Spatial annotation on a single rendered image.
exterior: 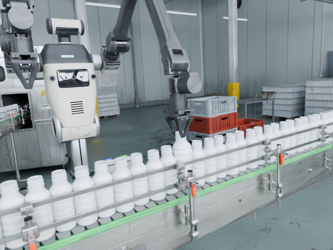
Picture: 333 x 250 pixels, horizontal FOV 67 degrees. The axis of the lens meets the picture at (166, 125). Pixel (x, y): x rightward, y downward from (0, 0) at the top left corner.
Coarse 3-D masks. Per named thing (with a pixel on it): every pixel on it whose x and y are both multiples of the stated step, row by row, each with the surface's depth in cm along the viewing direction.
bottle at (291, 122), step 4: (288, 120) 124; (292, 120) 123; (288, 124) 122; (292, 124) 121; (288, 128) 122; (292, 128) 121; (292, 132) 121; (292, 136) 121; (292, 140) 121; (292, 144) 122; (292, 152) 122
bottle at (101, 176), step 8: (104, 160) 76; (96, 168) 74; (104, 168) 74; (96, 176) 74; (104, 176) 73; (96, 184) 73; (96, 192) 74; (104, 192) 73; (112, 192) 75; (96, 200) 74; (104, 200) 74; (112, 200) 76; (112, 208) 76; (104, 216) 75
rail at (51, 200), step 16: (256, 144) 105; (304, 144) 124; (192, 160) 88; (256, 160) 106; (144, 176) 78; (208, 176) 93; (80, 192) 68; (160, 192) 82; (16, 208) 61; (48, 224) 65; (0, 240) 60
